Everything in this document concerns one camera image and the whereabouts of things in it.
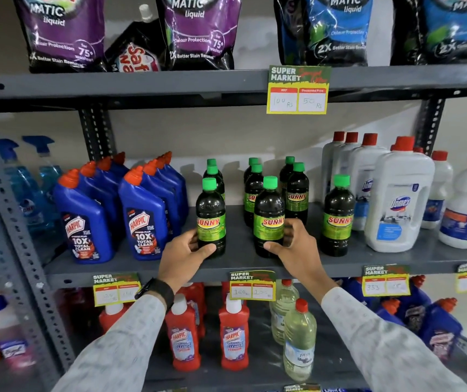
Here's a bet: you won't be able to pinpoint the person's right hand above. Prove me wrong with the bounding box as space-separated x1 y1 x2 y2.
263 218 339 303

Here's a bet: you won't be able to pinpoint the red white-capped cleaner bottle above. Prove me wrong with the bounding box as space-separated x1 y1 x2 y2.
165 294 201 373
218 294 250 372
99 302 134 333
176 281 206 339

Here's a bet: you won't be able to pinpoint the person's left forearm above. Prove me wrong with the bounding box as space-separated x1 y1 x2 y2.
52 294 167 392

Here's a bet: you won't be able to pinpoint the clear yellowish red-capped bottle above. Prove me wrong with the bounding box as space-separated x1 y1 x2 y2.
283 299 318 383
269 278 300 345

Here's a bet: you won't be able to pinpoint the purple detergent pouch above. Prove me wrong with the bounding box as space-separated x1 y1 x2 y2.
12 0 107 74
155 0 243 71

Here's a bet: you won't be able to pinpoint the cluster of dark green-capped bottles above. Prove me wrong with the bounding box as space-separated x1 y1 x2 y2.
203 156 356 258

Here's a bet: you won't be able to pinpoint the grey metal shelving rack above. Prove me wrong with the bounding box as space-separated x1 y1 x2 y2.
0 63 467 392

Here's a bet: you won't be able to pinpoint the pink liquid blue-capped bottle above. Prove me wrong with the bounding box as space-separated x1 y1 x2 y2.
0 295 34 372

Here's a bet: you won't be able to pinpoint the black pouch with white cap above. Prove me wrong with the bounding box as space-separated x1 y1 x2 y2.
104 4 165 73

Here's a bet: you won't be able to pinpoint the black wristwatch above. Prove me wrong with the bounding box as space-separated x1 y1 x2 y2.
135 277 175 311

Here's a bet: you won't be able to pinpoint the blue orange-capped bottle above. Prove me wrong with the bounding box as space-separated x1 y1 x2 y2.
342 277 377 311
397 275 432 335
376 298 405 327
419 298 463 364

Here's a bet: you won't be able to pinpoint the blue detergent pouch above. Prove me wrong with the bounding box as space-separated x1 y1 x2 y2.
391 0 467 65
272 0 375 67

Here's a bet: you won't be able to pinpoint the person's right forearm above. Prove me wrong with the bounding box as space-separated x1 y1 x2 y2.
321 286 467 392

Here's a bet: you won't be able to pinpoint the rows of blue toilet cleaners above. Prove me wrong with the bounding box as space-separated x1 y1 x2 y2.
53 151 189 265

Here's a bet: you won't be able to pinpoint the group of white red-capped bottles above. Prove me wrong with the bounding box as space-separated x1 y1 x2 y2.
321 131 467 253

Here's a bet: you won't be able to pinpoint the blue spray bottle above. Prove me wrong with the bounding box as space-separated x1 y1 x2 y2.
0 139 52 237
22 135 63 200

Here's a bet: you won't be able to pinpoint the dark green-capped cleaner bottle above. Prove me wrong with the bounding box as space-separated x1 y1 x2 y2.
253 176 286 258
195 177 227 259

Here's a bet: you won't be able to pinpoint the person's left hand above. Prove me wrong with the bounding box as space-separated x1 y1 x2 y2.
158 229 217 293

